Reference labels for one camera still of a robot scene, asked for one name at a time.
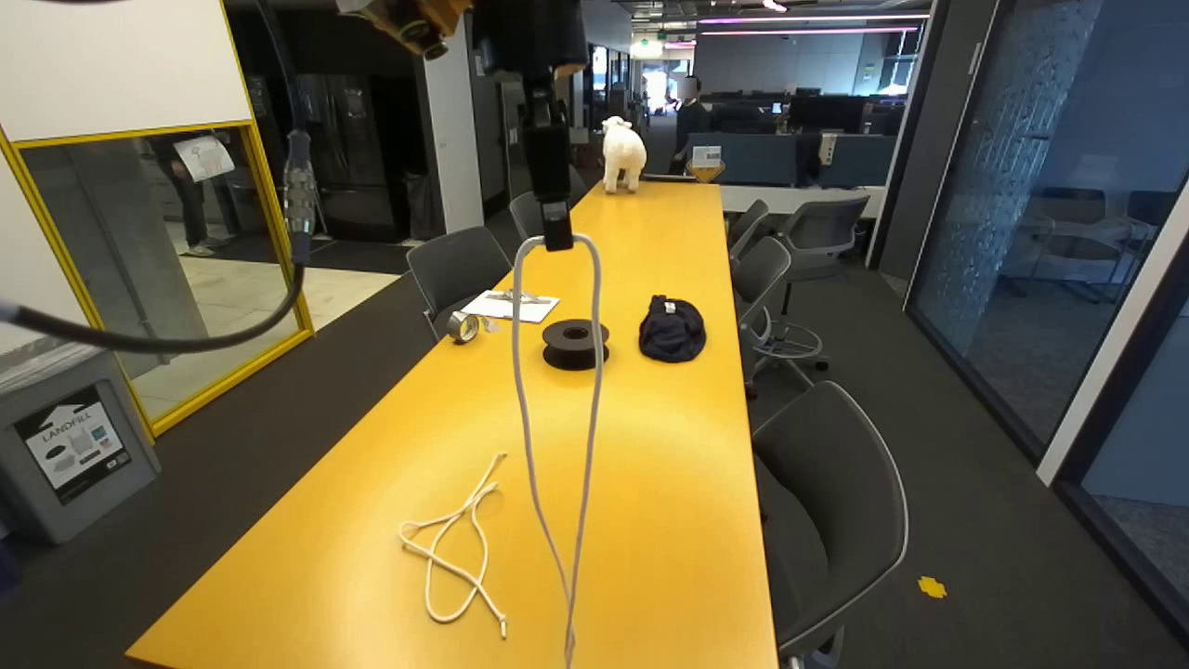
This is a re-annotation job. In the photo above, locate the black filament spool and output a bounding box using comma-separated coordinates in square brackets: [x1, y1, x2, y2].
[542, 318, 611, 370]

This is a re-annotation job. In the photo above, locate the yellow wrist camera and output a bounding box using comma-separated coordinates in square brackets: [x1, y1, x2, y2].
[359, 0, 473, 60]

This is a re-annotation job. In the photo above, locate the grey tape roll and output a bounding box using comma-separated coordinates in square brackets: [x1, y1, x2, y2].
[446, 312, 478, 344]

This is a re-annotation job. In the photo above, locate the short white rope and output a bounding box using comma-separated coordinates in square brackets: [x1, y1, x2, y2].
[396, 448, 511, 640]

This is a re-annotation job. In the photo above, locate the white plush toy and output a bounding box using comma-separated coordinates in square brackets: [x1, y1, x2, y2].
[603, 113, 648, 194]

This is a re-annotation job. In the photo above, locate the grey office chair near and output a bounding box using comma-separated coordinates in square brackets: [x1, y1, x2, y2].
[753, 379, 909, 669]

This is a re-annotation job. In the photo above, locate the grey office chair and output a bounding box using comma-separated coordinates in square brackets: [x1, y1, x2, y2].
[781, 195, 866, 265]
[753, 379, 909, 669]
[732, 236, 826, 370]

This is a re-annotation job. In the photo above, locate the white paper sheet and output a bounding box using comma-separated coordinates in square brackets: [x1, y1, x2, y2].
[462, 288, 561, 323]

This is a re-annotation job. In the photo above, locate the grey office chair far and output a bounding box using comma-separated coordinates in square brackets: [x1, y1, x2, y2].
[781, 195, 866, 265]

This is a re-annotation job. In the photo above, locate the grey box with label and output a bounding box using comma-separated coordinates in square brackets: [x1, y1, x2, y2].
[0, 338, 158, 545]

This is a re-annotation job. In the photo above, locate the grey office chair middle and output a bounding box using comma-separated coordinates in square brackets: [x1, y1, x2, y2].
[732, 236, 826, 370]

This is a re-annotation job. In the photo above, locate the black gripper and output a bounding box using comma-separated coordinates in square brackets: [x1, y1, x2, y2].
[473, 0, 586, 250]

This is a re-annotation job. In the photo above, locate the black cloth bundle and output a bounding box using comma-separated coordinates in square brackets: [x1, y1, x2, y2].
[639, 294, 705, 364]

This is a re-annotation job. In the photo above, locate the yellow framed mirror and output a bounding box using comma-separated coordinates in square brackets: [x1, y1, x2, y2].
[5, 123, 311, 429]

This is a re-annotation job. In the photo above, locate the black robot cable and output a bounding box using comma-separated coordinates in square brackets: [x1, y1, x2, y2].
[0, 123, 319, 355]

